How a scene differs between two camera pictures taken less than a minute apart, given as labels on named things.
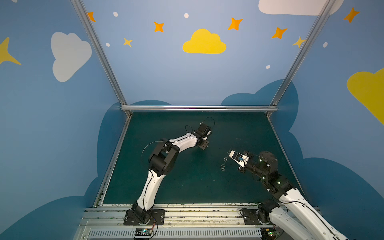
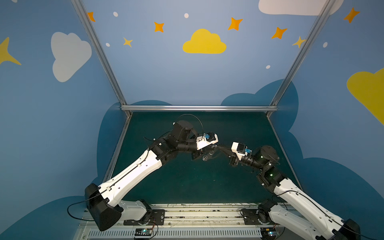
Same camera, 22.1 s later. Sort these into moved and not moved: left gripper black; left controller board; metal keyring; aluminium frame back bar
Moved: metal keyring; left gripper black
Not moved: left controller board; aluminium frame back bar
